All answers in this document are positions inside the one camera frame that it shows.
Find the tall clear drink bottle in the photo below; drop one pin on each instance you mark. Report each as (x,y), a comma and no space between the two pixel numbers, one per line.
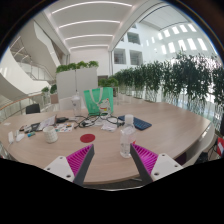
(76,104)

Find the white cabinet topped with plants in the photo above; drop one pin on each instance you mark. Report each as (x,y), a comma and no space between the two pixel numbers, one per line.
(76,81)

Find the black power adapter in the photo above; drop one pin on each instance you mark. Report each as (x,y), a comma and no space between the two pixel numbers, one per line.
(62,119)

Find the white printed card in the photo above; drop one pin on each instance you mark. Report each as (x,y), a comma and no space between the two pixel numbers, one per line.
(109,126)

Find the glass railing with wooden handrail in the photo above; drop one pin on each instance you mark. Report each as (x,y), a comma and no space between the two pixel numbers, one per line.
(16,105)

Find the dark blue keyboard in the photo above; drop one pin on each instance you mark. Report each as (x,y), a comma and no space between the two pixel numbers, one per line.
(138,123)

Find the flat round red coaster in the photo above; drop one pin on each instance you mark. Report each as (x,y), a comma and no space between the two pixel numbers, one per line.
(87,138)

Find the green tote bag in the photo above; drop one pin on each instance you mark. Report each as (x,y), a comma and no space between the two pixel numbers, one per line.
(98,101)

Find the colourful sticker sheet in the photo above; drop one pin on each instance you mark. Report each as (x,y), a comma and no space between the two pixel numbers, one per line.
(64,127)

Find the white chair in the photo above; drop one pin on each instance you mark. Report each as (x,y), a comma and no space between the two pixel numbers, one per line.
(65,104)
(200,146)

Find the row of green plants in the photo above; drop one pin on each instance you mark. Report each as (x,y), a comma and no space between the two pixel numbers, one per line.
(173,78)

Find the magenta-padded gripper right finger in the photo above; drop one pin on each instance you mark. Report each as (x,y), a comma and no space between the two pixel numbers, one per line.
(148,160)

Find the white computer mouse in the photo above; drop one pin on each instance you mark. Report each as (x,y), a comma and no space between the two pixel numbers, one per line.
(20,137)

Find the ceiling light strips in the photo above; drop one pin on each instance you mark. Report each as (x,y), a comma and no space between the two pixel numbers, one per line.
(90,22)

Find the black chair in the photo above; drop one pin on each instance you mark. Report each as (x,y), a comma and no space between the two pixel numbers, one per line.
(32,108)

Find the white grid-pattern cup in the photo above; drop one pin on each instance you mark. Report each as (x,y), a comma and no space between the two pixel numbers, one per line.
(50,134)

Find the clear plastic water bottle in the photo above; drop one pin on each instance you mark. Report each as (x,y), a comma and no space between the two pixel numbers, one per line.
(127,136)

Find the open printed booklet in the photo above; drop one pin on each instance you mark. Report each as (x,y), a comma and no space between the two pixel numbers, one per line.
(46,122)

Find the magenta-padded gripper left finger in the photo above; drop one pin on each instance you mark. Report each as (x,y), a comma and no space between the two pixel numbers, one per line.
(78,160)

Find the planter box with plants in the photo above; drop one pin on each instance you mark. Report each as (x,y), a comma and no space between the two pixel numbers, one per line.
(50,92)

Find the white power strip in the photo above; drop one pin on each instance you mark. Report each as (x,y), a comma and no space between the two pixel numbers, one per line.
(10,136)

